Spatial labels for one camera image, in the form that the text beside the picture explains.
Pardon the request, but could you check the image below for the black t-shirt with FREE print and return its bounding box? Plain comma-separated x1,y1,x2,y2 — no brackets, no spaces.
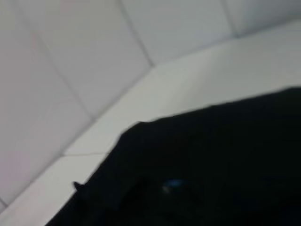
44,87,301,226

